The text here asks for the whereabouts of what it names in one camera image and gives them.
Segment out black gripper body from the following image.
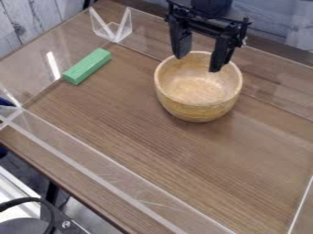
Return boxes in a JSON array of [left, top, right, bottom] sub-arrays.
[[165, 0, 252, 48]]

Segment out light wooden bowl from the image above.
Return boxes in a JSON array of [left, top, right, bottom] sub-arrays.
[[154, 51, 244, 122]]

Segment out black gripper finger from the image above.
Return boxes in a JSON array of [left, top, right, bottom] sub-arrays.
[[169, 16, 193, 59], [209, 36, 236, 72]]

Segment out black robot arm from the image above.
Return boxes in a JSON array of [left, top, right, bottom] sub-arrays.
[[164, 0, 252, 72]]

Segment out green rectangular block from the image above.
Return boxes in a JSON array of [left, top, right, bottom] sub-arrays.
[[63, 48, 111, 85]]

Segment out black cable loop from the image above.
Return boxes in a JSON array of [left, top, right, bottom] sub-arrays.
[[0, 197, 58, 234]]

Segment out clear acrylic tray enclosure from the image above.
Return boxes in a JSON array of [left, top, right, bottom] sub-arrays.
[[0, 0, 313, 234]]

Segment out black table leg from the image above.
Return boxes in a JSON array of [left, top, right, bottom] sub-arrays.
[[46, 182, 61, 205]]

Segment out black metal bracket with bolt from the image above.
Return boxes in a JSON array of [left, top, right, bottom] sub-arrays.
[[40, 200, 91, 234]]

